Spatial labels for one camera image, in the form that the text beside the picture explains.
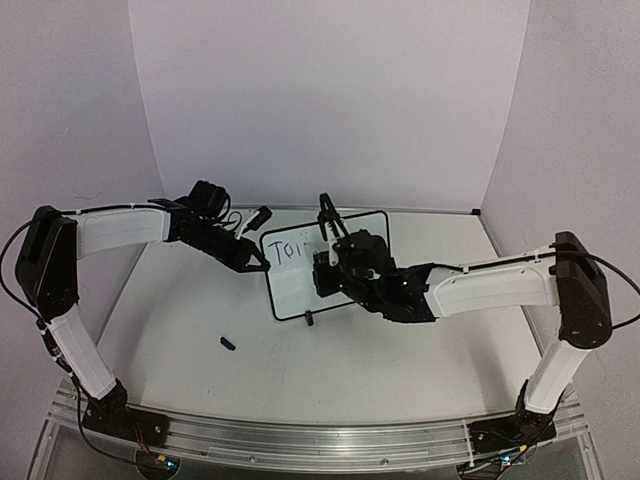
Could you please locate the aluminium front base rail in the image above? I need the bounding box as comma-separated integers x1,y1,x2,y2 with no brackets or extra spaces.
27,383,603,479

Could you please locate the white whiteboard with black frame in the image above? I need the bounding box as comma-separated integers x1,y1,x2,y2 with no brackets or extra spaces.
259,209,390,321

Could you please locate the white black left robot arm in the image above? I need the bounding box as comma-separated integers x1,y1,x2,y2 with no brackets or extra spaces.
15,180,273,447

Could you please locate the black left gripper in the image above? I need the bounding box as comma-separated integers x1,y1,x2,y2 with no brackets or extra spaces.
183,220,270,271

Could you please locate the black camera cable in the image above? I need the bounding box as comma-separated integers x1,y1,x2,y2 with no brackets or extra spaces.
318,192,351,236

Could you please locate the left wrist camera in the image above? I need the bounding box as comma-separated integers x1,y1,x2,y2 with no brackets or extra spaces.
238,205,273,235

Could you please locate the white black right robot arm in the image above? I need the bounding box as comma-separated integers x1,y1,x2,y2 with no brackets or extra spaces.
313,230,613,453

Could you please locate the blue marker cap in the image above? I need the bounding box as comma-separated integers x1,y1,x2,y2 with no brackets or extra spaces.
220,337,236,351

